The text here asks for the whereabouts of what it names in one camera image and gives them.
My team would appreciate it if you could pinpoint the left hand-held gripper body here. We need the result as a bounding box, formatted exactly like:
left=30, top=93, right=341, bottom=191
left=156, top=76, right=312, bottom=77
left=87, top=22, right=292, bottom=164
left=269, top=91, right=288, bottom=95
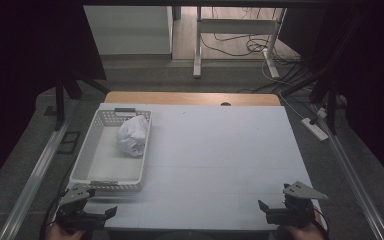
left=54, top=182, right=108, bottom=234

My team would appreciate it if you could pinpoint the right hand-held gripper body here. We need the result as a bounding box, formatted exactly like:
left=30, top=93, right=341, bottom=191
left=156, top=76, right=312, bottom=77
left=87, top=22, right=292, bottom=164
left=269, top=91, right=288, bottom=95
left=265, top=180, right=329, bottom=229

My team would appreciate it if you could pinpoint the white plastic basket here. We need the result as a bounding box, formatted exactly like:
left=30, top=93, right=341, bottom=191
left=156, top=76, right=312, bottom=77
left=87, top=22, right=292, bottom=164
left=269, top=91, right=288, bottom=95
left=69, top=107, right=153, bottom=193

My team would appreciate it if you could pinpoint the white cloth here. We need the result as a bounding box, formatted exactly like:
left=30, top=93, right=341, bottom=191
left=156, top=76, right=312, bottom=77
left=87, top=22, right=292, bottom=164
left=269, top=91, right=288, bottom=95
left=116, top=114, right=150, bottom=158

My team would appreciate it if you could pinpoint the person's right hand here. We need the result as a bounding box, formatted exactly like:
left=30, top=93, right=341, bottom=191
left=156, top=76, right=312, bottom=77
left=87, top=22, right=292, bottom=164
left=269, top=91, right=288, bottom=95
left=276, top=220, right=329, bottom=240

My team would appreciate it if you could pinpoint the person's left hand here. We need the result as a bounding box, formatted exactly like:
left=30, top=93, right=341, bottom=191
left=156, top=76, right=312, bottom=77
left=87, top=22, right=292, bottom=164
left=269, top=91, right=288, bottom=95
left=45, top=222, right=87, bottom=240

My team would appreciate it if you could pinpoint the black floor plate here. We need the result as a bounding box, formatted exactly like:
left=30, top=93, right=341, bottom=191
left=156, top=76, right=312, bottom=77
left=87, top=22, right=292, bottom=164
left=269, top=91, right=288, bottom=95
left=56, top=130, right=82, bottom=155

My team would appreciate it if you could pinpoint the white table cover sheet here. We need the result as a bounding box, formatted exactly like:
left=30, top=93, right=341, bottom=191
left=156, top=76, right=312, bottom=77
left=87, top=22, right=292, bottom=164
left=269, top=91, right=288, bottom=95
left=50, top=102, right=328, bottom=232

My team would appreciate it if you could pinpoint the white power strip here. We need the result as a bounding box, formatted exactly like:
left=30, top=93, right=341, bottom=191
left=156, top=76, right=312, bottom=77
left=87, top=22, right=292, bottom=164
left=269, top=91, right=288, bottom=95
left=300, top=116, right=330, bottom=142

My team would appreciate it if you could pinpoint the black stand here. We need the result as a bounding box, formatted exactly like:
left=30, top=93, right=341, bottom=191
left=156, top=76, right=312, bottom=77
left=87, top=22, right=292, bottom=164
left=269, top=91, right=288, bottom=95
left=279, top=13, right=369, bottom=136
left=53, top=68, right=112, bottom=132

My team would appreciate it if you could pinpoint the wooden table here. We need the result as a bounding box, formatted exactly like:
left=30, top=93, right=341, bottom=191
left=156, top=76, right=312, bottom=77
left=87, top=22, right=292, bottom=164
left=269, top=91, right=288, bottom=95
left=103, top=91, right=282, bottom=107

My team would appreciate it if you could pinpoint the black curtain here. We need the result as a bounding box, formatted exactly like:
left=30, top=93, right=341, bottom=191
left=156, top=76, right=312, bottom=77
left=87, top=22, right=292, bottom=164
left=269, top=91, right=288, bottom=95
left=0, top=0, right=108, bottom=196
left=279, top=5, right=384, bottom=186

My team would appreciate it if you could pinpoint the white cabinet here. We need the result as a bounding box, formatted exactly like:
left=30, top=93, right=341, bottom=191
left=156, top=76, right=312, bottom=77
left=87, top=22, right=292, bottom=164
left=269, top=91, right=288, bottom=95
left=83, top=4, right=175, bottom=56

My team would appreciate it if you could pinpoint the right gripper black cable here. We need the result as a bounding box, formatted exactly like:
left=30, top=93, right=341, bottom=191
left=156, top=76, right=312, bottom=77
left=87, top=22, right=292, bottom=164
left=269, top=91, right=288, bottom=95
left=312, top=205, right=332, bottom=240

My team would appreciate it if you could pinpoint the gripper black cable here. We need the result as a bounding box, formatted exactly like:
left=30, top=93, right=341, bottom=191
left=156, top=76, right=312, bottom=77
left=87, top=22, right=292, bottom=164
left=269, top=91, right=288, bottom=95
left=312, top=205, right=332, bottom=240
left=39, top=190, right=69, bottom=240

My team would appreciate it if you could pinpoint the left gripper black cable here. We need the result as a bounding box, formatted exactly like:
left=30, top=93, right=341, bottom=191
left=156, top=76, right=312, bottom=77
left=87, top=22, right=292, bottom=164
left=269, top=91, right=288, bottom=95
left=39, top=190, right=69, bottom=240

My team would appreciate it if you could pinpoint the aluminium rail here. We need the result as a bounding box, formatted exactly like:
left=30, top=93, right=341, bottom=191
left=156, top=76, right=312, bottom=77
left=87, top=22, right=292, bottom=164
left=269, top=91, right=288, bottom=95
left=0, top=99, right=81, bottom=240
left=309, top=103, right=384, bottom=240

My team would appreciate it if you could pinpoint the white floor cable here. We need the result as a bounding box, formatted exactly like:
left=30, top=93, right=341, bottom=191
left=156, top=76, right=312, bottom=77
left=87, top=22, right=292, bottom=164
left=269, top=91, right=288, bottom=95
left=261, top=49, right=315, bottom=121

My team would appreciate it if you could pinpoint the black floor cable tangle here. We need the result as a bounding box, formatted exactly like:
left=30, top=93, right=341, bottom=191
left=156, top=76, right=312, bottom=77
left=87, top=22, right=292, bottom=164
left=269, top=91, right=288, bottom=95
left=199, top=7, right=302, bottom=66

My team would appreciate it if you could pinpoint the white metal desk frame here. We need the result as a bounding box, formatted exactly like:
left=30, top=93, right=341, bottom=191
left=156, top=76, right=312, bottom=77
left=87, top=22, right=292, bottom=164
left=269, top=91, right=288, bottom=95
left=192, top=6, right=288, bottom=80

